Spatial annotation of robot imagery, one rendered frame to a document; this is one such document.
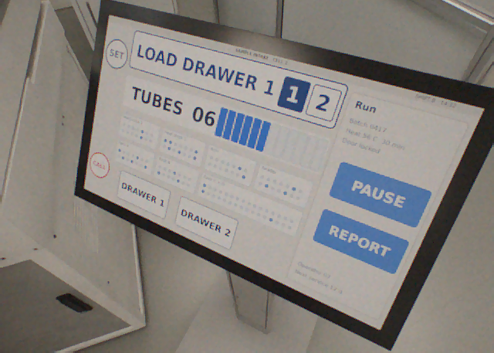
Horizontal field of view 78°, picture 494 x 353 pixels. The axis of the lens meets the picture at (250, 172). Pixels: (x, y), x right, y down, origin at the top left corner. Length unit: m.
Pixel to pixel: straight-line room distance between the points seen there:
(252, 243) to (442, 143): 0.25
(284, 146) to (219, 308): 1.09
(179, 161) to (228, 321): 1.02
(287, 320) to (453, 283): 0.76
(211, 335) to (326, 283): 1.01
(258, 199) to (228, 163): 0.06
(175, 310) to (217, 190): 1.09
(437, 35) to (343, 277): 0.78
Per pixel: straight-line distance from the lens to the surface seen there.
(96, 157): 0.54
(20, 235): 0.73
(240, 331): 1.37
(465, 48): 0.99
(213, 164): 0.41
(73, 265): 0.89
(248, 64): 0.39
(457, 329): 1.62
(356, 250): 0.39
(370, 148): 0.36
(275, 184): 0.38
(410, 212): 0.38
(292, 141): 0.37
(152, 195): 0.48
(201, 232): 0.45
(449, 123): 0.37
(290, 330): 1.38
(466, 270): 1.75
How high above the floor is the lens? 1.38
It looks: 52 degrees down
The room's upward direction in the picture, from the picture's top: 2 degrees counter-clockwise
